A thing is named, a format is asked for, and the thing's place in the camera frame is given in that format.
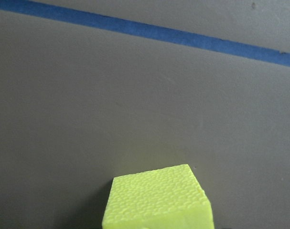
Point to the yellow foam block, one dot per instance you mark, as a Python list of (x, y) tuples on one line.
[(167, 198)]

